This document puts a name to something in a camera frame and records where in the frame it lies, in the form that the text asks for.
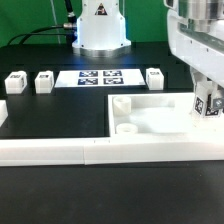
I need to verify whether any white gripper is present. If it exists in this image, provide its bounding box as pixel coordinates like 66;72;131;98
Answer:
167;9;224;110

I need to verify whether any white square table top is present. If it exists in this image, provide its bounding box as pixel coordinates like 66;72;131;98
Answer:
108;93;224;136

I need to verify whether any white sheet with tags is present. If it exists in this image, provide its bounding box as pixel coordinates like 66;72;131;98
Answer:
55;69;145;88

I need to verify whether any white U-shaped fence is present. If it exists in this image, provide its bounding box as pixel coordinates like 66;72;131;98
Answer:
0;99;224;168

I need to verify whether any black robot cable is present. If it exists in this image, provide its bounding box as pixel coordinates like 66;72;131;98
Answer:
6;0;78;47

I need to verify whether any thin grey cable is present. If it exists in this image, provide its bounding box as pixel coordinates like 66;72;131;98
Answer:
49;0;62;45

